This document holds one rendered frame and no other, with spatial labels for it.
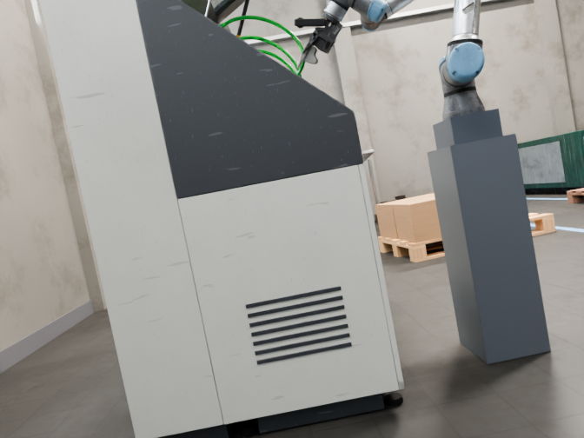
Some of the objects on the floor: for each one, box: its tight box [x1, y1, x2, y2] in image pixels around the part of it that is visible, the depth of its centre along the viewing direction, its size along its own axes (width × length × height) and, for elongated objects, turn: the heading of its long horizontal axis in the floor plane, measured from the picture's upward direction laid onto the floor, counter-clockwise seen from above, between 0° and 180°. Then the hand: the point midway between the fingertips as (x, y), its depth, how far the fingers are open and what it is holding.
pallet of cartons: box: [375, 193, 556, 262], centre depth 415 cm, size 130×89×47 cm
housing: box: [39, 0, 233, 438], centre depth 208 cm, size 140×28×150 cm, turn 74°
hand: (299, 64), depth 172 cm, fingers open, 7 cm apart
